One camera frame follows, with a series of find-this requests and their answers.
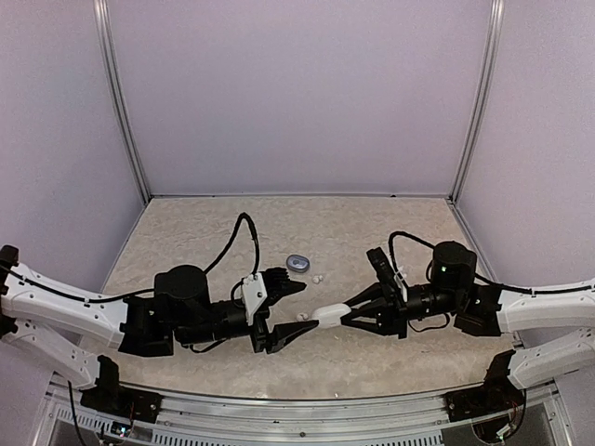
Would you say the aluminium front rail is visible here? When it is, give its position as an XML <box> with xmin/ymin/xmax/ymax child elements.
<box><xmin>32</xmin><ymin>369</ymin><xmax>577</xmax><ymax>446</ymax></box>

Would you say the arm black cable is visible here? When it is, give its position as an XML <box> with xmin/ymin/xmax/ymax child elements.
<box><xmin>0</xmin><ymin>212</ymin><xmax>261</xmax><ymax>303</ymax></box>
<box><xmin>388</xmin><ymin>230</ymin><xmax>595</xmax><ymax>294</ymax></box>

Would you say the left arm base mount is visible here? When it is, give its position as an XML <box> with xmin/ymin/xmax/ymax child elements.
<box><xmin>81</xmin><ymin>355</ymin><xmax>164</xmax><ymax>424</ymax></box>

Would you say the white earbud charging case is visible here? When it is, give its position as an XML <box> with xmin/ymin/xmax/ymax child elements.
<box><xmin>311</xmin><ymin>303</ymin><xmax>351</xmax><ymax>329</ymax></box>

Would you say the right aluminium corner post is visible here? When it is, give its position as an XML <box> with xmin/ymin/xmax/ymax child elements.
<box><xmin>449</xmin><ymin>0</ymin><xmax>505</xmax><ymax>208</ymax></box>

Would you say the aluminium corner post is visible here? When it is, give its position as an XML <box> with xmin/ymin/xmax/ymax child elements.
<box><xmin>449</xmin><ymin>0</ymin><xmax>505</xmax><ymax>208</ymax></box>
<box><xmin>93</xmin><ymin>0</ymin><xmax>152</xmax><ymax>207</ymax></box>

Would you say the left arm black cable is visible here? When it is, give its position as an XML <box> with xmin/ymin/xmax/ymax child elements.
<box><xmin>0</xmin><ymin>212</ymin><xmax>261</xmax><ymax>303</ymax></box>

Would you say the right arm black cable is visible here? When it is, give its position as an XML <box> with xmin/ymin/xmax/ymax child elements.
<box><xmin>388</xmin><ymin>230</ymin><xmax>595</xmax><ymax>294</ymax></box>

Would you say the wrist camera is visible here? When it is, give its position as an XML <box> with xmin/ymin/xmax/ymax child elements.
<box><xmin>366</xmin><ymin>247</ymin><xmax>403</xmax><ymax>290</ymax></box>
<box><xmin>240</xmin><ymin>270</ymin><xmax>267</xmax><ymax>326</ymax></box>

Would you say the purple earbud charging case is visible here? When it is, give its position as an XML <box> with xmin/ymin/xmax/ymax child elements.
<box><xmin>285</xmin><ymin>254</ymin><xmax>311</xmax><ymax>273</ymax></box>

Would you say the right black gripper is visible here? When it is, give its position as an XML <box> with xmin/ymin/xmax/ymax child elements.
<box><xmin>339</xmin><ymin>282</ymin><xmax>463</xmax><ymax>340</ymax></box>

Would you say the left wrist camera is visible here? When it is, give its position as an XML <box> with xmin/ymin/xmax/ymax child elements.
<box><xmin>240</xmin><ymin>270</ymin><xmax>267</xmax><ymax>326</ymax></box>

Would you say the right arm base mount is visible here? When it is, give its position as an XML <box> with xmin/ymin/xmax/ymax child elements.
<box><xmin>443</xmin><ymin>350</ymin><xmax>526</xmax><ymax>422</ymax></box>

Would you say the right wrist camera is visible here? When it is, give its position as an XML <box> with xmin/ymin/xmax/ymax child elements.
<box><xmin>366</xmin><ymin>247</ymin><xmax>403</xmax><ymax>290</ymax></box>

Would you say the left aluminium corner post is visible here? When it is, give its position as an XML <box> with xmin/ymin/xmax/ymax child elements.
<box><xmin>93</xmin><ymin>0</ymin><xmax>152</xmax><ymax>207</ymax></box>

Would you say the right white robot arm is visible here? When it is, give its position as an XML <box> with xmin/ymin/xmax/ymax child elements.
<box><xmin>340</xmin><ymin>241</ymin><xmax>594</xmax><ymax>413</ymax></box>

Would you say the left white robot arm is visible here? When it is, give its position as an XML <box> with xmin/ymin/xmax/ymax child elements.
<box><xmin>1</xmin><ymin>245</ymin><xmax>319</xmax><ymax>413</ymax></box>

